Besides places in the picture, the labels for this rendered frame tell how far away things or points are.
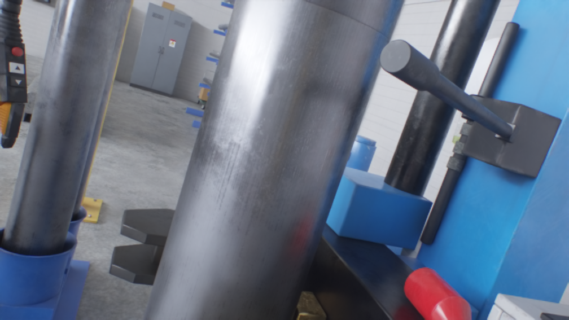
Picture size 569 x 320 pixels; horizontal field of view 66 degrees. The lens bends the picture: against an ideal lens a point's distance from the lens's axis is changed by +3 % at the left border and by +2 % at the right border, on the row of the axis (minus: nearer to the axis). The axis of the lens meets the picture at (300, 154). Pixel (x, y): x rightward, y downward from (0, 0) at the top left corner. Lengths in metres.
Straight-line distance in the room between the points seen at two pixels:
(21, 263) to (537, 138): 1.82
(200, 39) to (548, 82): 10.68
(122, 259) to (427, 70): 0.65
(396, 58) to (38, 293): 1.91
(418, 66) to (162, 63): 10.38
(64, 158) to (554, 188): 1.63
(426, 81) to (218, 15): 10.98
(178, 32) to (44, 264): 8.98
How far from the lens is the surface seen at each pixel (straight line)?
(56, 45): 1.84
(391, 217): 0.84
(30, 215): 1.98
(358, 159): 3.31
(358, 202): 0.79
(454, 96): 0.44
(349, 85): 0.53
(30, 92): 5.26
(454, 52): 0.87
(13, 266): 2.05
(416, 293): 0.62
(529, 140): 0.71
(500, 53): 0.84
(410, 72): 0.35
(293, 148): 0.51
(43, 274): 2.07
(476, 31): 0.89
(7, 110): 1.46
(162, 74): 10.69
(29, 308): 2.12
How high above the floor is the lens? 1.32
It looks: 9 degrees down
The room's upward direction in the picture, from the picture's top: 18 degrees clockwise
